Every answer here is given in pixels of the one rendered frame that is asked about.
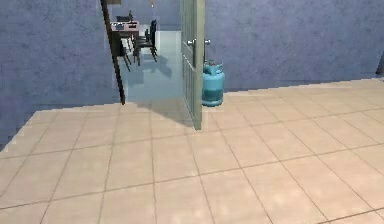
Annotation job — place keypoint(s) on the blue gas cylinder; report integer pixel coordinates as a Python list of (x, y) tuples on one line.
[(212, 85)]

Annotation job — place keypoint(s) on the grey-green room door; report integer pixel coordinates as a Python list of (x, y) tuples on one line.
[(193, 73)]

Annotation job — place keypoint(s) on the black dining chair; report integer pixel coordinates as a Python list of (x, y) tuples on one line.
[(146, 41)]

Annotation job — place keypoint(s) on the dark wooden table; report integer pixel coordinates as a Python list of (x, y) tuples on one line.
[(124, 30)]

